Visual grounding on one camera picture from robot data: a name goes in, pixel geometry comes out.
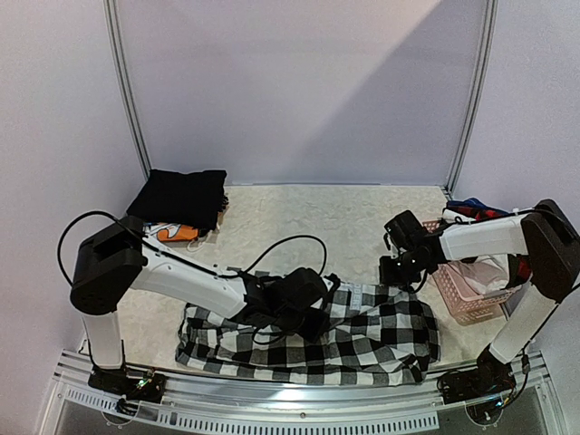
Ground black white checked shirt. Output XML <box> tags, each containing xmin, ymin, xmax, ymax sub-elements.
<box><xmin>175</xmin><ymin>278</ymin><xmax>440</xmax><ymax>386</ymax></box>

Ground red black plaid shirt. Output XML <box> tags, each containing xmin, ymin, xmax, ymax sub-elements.
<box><xmin>443</xmin><ymin>198</ymin><xmax>531</xmax><ymax>289</ymax></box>

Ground right aluminium frame post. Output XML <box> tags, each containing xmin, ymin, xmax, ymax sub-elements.
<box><xmin>441</xmin><ymin>0</ymin><xmax>498</xmax><ymax>199</ymax></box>

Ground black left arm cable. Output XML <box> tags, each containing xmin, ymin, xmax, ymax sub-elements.
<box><xmin>56</xmin><ymin>209</ymin><xmax>330</xmax><ymax>350</ymax></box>

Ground blue plaid garment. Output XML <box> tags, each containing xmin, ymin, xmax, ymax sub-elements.
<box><xmin>446</xmin><ymin>198</ymin><xmax>488</xmax><ymax>209</ymax></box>

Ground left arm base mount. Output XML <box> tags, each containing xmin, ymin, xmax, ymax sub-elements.
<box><xmin>88</xmin><ymin>366</ymin><xmax>168</xmax><ymax>403</ymax></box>

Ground pink plastic laundry basket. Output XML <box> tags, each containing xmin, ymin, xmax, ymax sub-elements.
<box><xmin>420</xmin><ymin>219</ymin><xmax>520</xmax><ymax>326</ymax></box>

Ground aluminium frame post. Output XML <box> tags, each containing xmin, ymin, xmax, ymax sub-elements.
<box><xmin>103</xmin><ymin>0</ymin><xmax>151</xmax><ymax>179</ymax></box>
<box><xmin>441</xmin><ymin>0</ymin><xmax>498</xmax><ymax>199</ymax></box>

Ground black t-shirt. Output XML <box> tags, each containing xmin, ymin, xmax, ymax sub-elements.
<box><xmin>126</xmin><ymin>169</ymin><xmax>227</xmax><ymax>230</ymax></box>

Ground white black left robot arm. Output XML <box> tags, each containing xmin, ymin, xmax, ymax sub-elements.
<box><xmin>69</xmin><ymin>217</ymin><xmax>333</xmax><ymax>393</ymax></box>

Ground left aluminium frame post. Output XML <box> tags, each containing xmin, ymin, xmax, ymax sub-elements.
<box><xmin>103</xmin><ymin>0</ymin><xmax>151</xmax><ymax>179</ymax></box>

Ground front aluminium rail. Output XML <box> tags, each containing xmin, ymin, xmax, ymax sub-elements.
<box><xmin>41</xmin><ymin>351</ymin><xmax>566</xmax><ymax>434</ymax></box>

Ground colourful patterned folded shorts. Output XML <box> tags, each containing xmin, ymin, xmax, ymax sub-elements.
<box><xmin>144</xmin><ymin>223</ymin><xmax>199</xmax><ymax>243</ymax></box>

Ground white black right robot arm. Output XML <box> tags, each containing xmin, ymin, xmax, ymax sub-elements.
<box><xmin>380</xmin><ymin>198</ymin><xmax>579</xmax><ymax>364</ymax></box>

